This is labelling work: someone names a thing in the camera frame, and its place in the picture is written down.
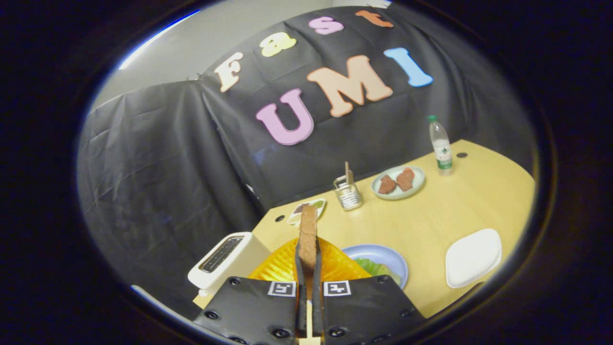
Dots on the clear plastic water bottle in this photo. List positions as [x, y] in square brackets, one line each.
[441, 148]

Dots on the green lettuce leaf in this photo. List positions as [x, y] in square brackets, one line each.
[371, 267]

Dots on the toasted bread slice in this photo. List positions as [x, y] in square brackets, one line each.
[308, 235]

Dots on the white divided sauce dish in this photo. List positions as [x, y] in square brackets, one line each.
[319, 205]

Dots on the white toaster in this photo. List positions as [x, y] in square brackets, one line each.
[251, 256]

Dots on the light blue round plate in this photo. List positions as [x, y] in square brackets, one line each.
[383, 253]

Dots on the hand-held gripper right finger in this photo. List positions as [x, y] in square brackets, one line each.
[317, 297]

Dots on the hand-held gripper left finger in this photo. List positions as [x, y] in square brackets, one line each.
[300, 297]

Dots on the pale green round plate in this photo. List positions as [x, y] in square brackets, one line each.
[397, 194]

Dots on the white rounded square plate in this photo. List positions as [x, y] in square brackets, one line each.
[473, 258]

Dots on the wooden chopstick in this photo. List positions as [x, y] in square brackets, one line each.
[348, 172]

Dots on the brown meat patty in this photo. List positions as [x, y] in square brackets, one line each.
[387, 185]
[405, 179]

